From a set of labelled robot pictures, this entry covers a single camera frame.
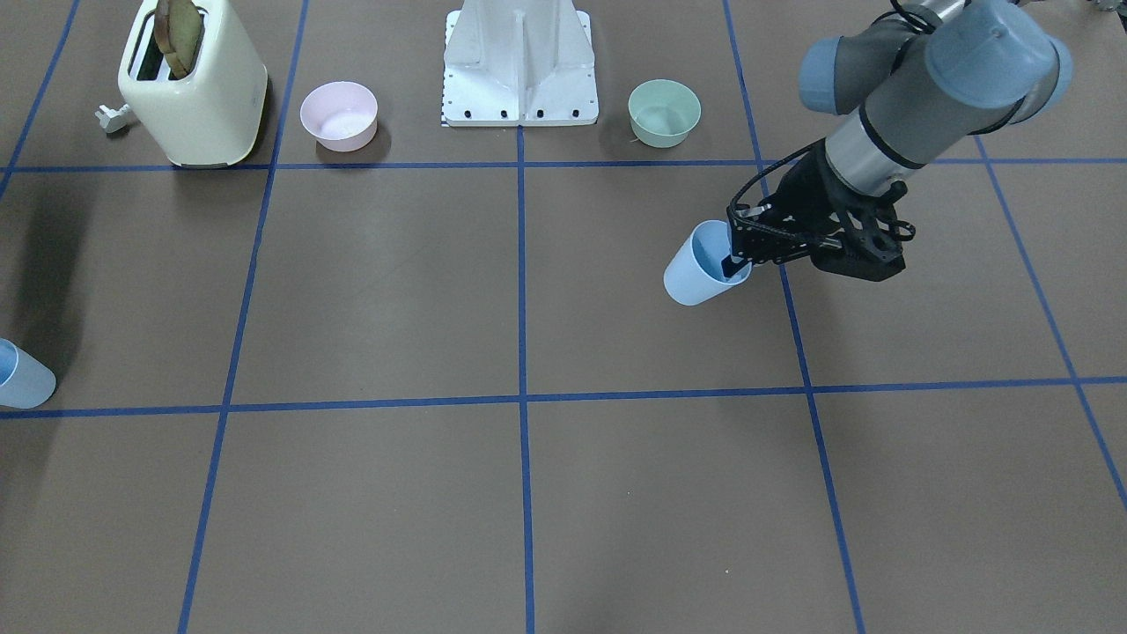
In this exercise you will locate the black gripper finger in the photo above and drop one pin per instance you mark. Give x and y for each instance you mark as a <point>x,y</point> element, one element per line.
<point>733,266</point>

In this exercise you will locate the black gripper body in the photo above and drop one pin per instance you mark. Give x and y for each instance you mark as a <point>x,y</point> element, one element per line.
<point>799,199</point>

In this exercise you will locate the light blue cup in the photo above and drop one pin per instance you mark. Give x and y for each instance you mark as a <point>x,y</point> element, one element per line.
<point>695,273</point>
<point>25,382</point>

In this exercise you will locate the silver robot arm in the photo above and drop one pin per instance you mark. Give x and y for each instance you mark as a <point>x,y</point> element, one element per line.
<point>919,79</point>

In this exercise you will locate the green bowl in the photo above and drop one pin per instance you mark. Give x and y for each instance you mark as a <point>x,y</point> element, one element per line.
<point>663,112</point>

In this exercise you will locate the pink bowl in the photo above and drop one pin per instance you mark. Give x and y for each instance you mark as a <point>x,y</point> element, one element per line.
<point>341,116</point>

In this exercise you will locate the cream toaster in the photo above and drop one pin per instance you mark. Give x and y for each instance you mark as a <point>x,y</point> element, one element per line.
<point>210,118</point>

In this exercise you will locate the toast bread slice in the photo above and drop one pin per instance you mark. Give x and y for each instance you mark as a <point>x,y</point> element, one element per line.
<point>178,32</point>

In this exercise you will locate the white toaster plug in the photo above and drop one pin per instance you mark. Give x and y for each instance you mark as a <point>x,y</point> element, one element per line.
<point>114,120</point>

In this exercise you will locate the white camera pillar base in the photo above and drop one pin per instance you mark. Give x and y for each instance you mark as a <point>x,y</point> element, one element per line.
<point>519,63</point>

